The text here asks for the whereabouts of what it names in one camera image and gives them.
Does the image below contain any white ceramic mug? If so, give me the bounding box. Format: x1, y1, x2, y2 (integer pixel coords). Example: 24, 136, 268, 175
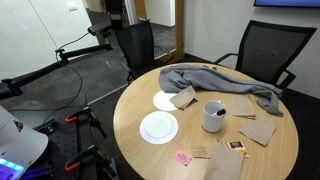
201, 99, 228, 134

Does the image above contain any white round plate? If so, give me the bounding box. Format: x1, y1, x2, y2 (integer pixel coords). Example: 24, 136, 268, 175
139, 110, 179, 146
152, 89, 181, 112

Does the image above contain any black mesh office chair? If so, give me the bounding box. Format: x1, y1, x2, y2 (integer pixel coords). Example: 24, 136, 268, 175
213, 19, 318, 91
114, 18, 174, 84

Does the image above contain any grey hoodie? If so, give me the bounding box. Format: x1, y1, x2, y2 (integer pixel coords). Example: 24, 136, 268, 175
158, 63, 285, 118

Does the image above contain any pink sweetener packet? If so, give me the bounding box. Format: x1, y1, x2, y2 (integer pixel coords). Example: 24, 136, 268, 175
173, 149, 193, 167

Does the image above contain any brown sugar packet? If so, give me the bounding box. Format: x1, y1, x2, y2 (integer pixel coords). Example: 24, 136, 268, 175
191, 144, 211, 160

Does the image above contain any orange black clamp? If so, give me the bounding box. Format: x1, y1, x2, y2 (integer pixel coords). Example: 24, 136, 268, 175
64, 144, 118, 180
64, 105, 108, 139

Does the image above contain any black red yellow tea packet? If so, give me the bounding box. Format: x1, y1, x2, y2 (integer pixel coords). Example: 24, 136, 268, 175
227, 140, 250, 158

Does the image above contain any large brown paper napkin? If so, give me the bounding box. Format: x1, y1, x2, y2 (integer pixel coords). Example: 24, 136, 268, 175
203, 141, 246, 180

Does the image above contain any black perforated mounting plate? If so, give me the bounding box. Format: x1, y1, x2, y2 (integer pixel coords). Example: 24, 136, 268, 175
31, 114, 101, 180

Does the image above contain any black camera cable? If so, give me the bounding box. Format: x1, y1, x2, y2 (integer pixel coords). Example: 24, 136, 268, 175
9, 31, 91, 126

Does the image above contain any black camera boom stand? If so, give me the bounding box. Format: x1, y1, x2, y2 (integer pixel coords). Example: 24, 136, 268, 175
0, 43, 114, 101

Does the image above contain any black camera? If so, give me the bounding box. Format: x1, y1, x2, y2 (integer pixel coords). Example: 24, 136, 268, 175
87, 22, 113, 37

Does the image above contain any white wall sign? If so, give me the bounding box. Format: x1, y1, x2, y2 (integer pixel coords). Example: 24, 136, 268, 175
65, 1, 79, 12

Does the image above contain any wall mounted screen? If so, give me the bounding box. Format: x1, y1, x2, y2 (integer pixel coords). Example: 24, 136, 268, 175
253, 0, 320, 9

